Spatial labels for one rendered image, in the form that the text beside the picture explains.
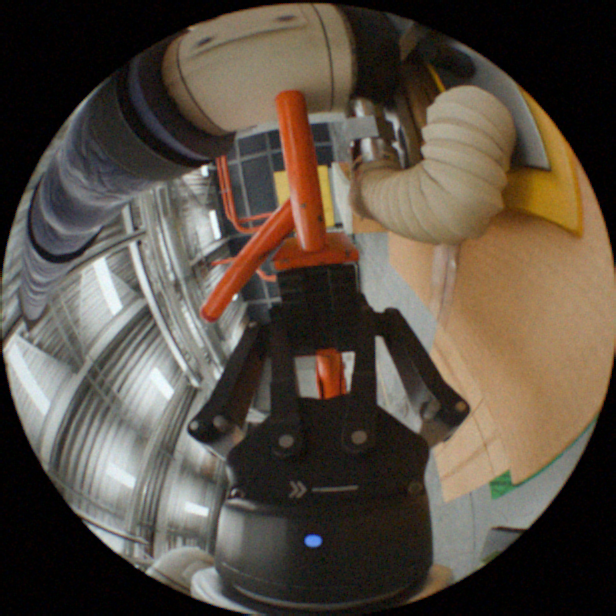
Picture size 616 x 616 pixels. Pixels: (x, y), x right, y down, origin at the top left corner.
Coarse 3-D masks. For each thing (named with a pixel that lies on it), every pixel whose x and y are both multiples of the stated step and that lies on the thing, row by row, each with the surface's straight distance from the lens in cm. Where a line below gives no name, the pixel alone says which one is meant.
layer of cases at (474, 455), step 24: (456, 360) 122; (456, 384) 124; (480, 408) 108; (456, 432) 131; (480, 432) 112; (456, 456) 135; (480, 456) 114; (504, 456) 100; (456, 480) 140; (480, 480) 118
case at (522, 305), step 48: (432, 96) 23; (480, 240) 18; (528, 240) 14; (576, 240) 12; (432, 288) 25; (480, 288) 18; (528, 288) 14; (576, 288) 12; (480, 336) 18; (528, 336) 15; (576, 336) 13; (480, 384) 19; (528, 384) 15; (576, 384) 13; (528, 432) 16; (576, 432) 14
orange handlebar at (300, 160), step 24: (288, 96) 17; (288, 120) 16; (288, 144) 15; (312, 144) 15; (288, 168) 15; (312, 168) 15; (312, 192) 14; (312, 216) 14; (312, 240) 14; (336, 360) 20; (336, 384) 22
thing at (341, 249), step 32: (288, 256) 14; (320, 256) 14; (352, 256) 14; (288, 288) 14; (320, 288) 14; (352, 288) 14; (288, 320) 15; (320, 320) 16; (352, 320) 15; (320, 352) 18
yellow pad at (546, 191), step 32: (448, 64) 14; (480, 64) 15; (512, 96) 13; (544, 128) 12; (512, 160) 12; (544, 160) 11; (512, 192) 13; (544, 192) 12; (576, 192) 11; (576, 224) 11
